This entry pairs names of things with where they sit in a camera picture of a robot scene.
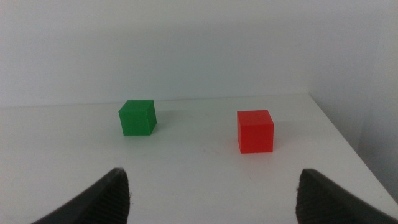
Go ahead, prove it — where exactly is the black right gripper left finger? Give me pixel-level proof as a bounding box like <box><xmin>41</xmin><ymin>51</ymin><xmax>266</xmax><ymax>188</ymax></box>
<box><xmin>30</xmin><ymin>167</ymin><xmax>131</xmax><ymax>224</ymax></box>

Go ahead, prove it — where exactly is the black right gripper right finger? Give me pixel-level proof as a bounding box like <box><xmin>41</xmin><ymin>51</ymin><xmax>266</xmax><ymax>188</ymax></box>
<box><xmin>295</xmin><ymin>169</ymin><xmax>398</xmax><ymax>224</ymax></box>

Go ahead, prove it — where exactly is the green cube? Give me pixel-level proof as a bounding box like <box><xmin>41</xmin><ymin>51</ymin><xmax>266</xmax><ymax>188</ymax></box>
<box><xmin>118</xmin><ymin>99</ymin><xmax>157</xmax><ymax>136</ymax></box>

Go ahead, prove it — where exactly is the red cube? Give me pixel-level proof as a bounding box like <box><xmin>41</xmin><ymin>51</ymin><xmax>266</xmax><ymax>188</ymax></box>
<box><xmin>236</xmin><ymin>109</ymin><xmax>275</xmax><ymax>154</ymax></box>

